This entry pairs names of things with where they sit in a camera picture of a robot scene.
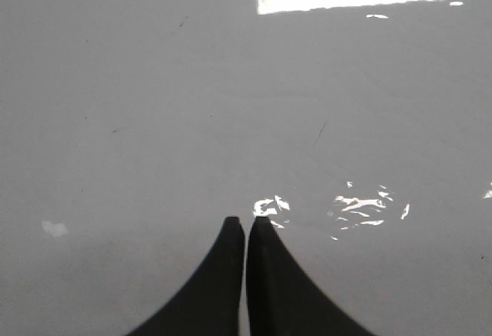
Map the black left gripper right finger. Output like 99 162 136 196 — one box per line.
246 217 371 335

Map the white glossy whiteboard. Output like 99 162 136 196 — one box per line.
1 0 491 335

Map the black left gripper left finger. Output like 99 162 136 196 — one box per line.
130 216 245 335

